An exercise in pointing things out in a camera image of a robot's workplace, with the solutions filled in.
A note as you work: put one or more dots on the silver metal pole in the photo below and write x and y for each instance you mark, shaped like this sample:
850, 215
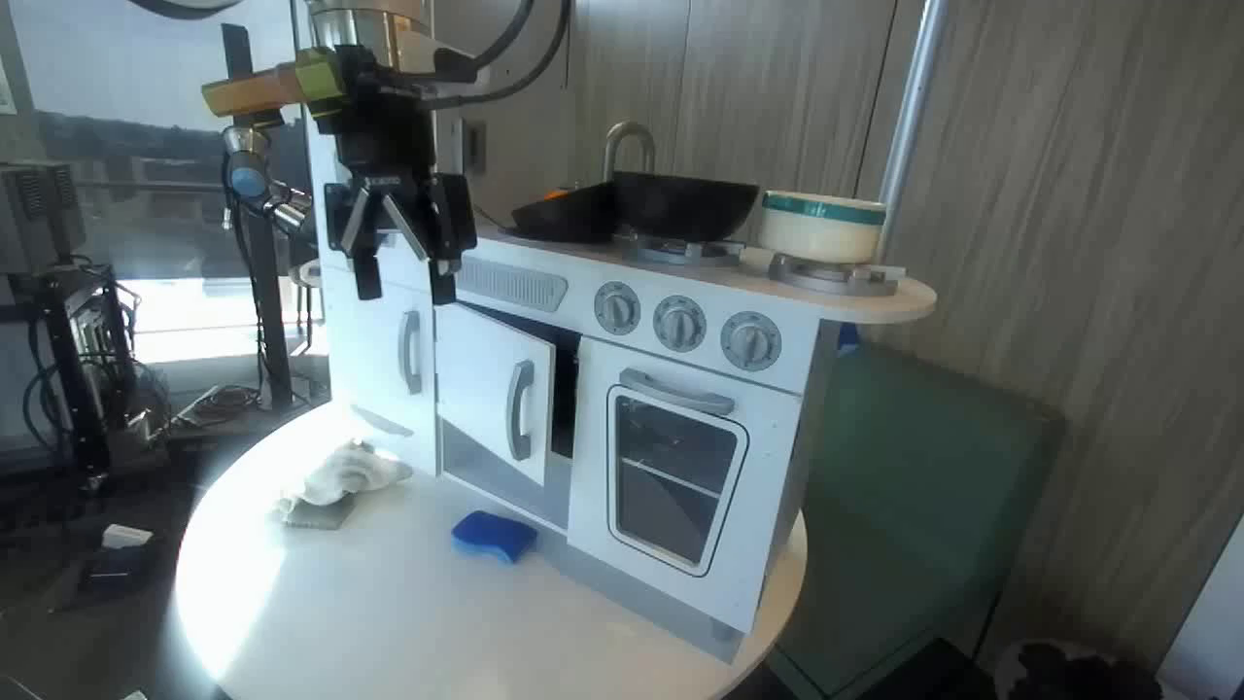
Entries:
913, 119

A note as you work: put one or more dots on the orange toy fruit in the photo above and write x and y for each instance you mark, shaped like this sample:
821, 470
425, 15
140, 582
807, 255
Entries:
553, 194

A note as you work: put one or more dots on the white pot with teal stripe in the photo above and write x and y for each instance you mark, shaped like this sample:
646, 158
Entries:
819, 236

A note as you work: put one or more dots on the white oven door with window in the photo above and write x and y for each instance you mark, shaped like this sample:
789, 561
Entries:
597, 518

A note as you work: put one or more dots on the white paper scrap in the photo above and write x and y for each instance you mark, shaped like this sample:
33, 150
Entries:
127, 532

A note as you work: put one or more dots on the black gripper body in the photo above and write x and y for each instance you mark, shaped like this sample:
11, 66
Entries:
385, 140

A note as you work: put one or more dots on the black equipment rack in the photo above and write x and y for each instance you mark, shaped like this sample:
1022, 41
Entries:
70, 351

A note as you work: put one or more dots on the white toy kitchen body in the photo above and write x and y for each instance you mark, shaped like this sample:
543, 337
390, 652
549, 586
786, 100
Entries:
570, 293

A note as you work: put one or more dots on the blue sponge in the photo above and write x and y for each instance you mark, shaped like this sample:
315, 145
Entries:
490, 532

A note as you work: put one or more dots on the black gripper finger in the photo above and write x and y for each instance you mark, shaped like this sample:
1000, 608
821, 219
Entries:
447, 246
365, 265

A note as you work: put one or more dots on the gray equipment box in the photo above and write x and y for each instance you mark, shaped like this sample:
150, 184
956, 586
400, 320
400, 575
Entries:
39, 215

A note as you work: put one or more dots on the metal toy faucet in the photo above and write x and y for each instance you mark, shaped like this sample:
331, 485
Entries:
606, 154

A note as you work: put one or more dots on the white crumpled cloth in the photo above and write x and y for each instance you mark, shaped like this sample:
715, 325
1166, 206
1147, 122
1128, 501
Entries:
343, 475

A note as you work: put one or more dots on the white panel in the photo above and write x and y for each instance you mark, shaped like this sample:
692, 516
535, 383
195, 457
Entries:
1211, 634

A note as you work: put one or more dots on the gray stove burner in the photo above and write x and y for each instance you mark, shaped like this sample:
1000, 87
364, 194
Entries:
667, 251
842, 276

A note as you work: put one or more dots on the small white cabinet door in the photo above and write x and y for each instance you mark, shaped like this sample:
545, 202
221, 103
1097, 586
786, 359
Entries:
471, 376

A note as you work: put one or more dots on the black frying pan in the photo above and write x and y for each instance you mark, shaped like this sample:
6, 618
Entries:
685, 206

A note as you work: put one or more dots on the gray stove knob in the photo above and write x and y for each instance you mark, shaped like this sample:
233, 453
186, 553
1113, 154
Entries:
753, 339
677, 325
614, 310

